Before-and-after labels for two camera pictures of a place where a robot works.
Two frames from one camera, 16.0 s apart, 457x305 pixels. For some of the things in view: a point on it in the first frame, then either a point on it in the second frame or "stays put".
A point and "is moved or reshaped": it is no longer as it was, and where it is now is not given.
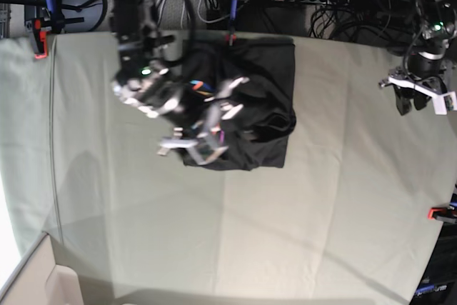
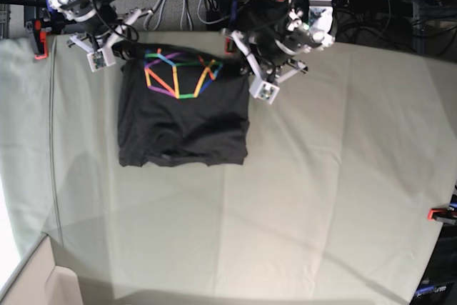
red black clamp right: [444, 214] stays put
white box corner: [38, 280] stays put
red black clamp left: [40, 38] stays put
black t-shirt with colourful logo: [256, 135] is moved or reshaped
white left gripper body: [207, 146] -> [103, 56]
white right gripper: [442, 101] -> [265, 88]
